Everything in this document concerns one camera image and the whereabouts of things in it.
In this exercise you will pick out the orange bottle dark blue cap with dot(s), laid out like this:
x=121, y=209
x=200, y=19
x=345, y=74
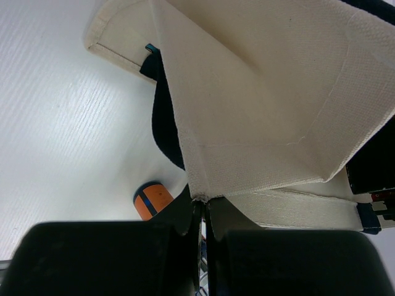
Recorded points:
x=150, y=199

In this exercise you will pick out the canvas tote bag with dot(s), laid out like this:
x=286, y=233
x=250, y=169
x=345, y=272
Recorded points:
x=271, y=99

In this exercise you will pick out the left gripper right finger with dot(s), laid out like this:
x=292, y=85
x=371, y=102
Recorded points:
x=245, y=259

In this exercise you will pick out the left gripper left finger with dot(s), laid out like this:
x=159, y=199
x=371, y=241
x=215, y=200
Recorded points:
x=155, y=257

